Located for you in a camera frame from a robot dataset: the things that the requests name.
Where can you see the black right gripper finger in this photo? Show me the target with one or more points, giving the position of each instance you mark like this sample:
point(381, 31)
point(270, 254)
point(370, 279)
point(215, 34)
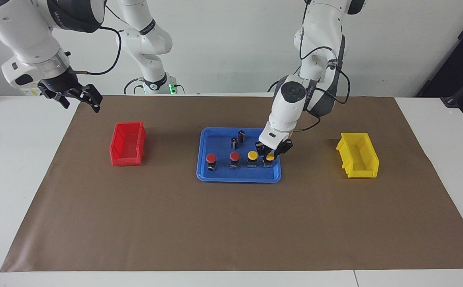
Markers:
point(58, 95)
point(93, 95)

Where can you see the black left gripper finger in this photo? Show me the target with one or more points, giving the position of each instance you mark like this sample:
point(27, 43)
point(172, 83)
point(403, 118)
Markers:
point(261, 150)
point(284, 147)

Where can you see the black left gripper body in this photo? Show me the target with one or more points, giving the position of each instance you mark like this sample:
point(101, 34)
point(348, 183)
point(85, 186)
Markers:
point(272, 150)

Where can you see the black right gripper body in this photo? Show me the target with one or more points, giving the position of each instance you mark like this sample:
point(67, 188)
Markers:
point(66, 81)

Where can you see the yellow push button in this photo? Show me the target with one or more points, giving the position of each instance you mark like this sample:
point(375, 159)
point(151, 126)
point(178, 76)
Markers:
point(270, 158)
point(252, 154)

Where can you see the red push button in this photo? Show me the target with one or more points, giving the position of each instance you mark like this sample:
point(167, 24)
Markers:
point(234, 156)
point(211, 158)

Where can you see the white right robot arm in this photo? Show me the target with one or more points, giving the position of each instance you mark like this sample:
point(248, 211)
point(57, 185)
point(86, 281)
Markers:
point(24, 28)

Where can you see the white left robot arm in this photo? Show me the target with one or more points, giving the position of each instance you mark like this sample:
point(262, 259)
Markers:
point(289, 103)

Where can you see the blue plastic tray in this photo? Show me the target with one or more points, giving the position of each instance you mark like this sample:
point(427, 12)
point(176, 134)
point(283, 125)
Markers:
point(223, 175)

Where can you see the black cylinder capacitor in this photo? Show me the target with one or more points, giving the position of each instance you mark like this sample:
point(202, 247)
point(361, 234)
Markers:
point(234, 143)
point(242, 136)

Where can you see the red plastic bin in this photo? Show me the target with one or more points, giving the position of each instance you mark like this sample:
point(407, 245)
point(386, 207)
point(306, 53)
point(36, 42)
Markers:
point(126, 157)

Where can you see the yellow plastic bin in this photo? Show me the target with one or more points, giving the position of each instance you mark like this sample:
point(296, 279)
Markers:
point(361, 159)

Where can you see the brown paper mat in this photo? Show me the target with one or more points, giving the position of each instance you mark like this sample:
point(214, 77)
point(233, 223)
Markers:
point(231, 223)

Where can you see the black panel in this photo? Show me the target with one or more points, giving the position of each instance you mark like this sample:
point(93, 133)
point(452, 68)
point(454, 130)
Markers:
point(462, 56)

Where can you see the white wall socket box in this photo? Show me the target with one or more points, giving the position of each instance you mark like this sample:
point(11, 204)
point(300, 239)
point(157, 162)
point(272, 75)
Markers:
point(30, 92)

